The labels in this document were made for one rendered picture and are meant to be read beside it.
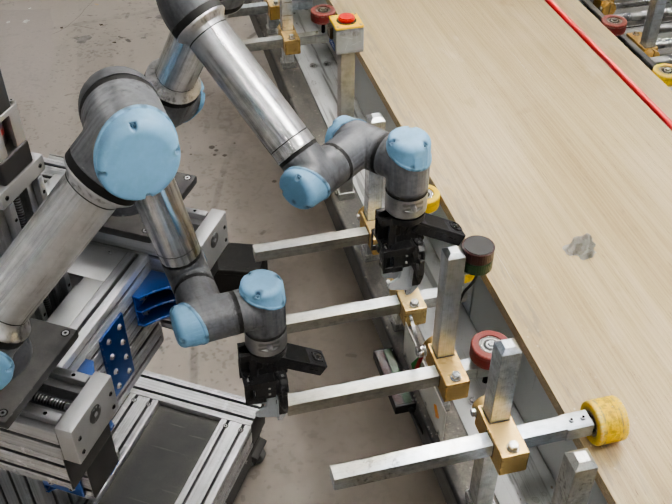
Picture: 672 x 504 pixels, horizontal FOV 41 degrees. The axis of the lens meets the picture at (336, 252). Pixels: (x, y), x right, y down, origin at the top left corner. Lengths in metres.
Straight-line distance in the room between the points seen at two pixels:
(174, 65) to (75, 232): 0.59
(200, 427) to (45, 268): 1.30
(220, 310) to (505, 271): 0.72
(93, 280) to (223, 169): 1.96
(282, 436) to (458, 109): 1.10
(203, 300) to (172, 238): 0.12
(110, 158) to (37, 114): 3.14
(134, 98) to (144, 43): 3.56
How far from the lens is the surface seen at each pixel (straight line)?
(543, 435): 1.61
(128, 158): 1.22
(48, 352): 1.66
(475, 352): 1.78
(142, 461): 2.51
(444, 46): 2.79
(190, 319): 1.49
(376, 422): 2.81
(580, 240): 2.08
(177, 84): 1.83
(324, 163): 1.48
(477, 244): 1.66
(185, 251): 1.54
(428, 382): 1.80
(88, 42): 4.89
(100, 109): 1.26
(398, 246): 1.62
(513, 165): 2.29
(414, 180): 1.52
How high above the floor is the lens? 2.20
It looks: 41 degrees down
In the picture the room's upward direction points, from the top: straight up
